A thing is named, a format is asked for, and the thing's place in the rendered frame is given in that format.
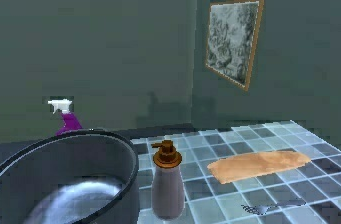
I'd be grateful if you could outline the framed grey picture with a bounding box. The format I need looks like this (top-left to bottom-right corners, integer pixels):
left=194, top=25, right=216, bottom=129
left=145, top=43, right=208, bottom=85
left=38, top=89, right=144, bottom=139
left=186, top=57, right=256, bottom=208
left=204, top=0, right=265, bottom=92

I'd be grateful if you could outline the orange cloth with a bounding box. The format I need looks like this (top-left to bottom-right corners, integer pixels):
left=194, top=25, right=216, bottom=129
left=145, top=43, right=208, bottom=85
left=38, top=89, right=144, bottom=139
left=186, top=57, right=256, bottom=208
left=206, top=150, right=312, bottom=185

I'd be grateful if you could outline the large grey metal pot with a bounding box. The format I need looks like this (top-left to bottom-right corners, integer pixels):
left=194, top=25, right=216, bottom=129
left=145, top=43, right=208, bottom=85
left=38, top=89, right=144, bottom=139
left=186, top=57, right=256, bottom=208
left=0, top=128, right=141, bottom=224

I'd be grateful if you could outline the grey soap dispenser brown pump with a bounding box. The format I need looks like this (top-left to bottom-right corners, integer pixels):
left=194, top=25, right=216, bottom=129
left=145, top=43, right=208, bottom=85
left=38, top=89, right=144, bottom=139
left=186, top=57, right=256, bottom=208
left=150, top=139, right=186, bottom=221

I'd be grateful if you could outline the grey metal fork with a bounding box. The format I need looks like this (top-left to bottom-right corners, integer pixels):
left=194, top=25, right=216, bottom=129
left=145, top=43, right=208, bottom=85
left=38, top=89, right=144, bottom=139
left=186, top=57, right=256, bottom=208
left=241, top=198, right=308, bottom=216

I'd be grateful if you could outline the purple spray bottle white nozzle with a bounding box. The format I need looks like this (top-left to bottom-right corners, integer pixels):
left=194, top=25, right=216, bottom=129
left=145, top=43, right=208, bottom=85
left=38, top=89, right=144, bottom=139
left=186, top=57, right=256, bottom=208
left=47, top=98, right=84, bottom=137

